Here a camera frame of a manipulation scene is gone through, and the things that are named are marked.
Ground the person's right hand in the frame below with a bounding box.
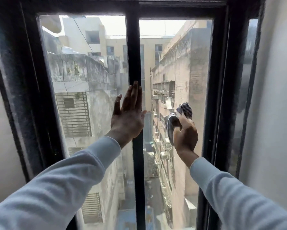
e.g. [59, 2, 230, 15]
[172, 112, 199, 155]

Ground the person's left hand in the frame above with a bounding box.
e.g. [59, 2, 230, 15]
[106, 80, 148, 149]

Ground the blue white checkered cloth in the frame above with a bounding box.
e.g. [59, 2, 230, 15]
[164, 102, 193, 147]

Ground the wide window glass pane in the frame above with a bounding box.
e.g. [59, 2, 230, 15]
[139, 19, 214, 230]
[39, 14, 137, 230]

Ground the narrow window glass pane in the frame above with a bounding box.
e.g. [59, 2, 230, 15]
[229, 18, 259, 178]

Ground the person's right forearm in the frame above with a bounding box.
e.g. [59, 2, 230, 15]
[176, 150, 287, 230]

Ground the person's left forearm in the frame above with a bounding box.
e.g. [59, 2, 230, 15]
[0, 135, 122, 230]

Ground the grey concrete building outside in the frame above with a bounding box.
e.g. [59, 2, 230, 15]
[43, 31, 134, 230]

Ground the beige building outside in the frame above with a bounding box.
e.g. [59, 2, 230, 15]
[150, 20, 212, 230]

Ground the white fabric curtain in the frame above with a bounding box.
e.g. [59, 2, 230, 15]
[239, 0, 287, 215]

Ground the black window frame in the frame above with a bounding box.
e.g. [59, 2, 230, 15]
[0, 0, 266, 230]

